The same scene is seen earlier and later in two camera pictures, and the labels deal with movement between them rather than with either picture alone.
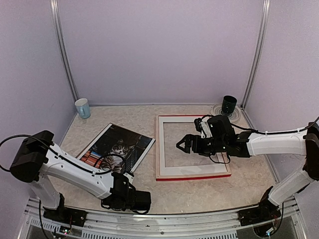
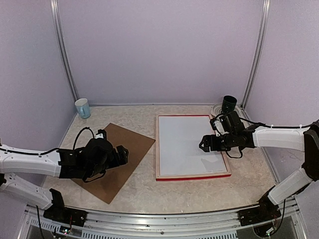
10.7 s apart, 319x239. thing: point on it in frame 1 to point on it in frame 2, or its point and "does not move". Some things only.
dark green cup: [229, 104] does not move
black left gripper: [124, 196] to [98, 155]
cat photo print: [116, 149] to [180, 152]
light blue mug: [83, 107] does not move
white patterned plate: [233, 117] does not move
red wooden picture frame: [183, 176] does not move
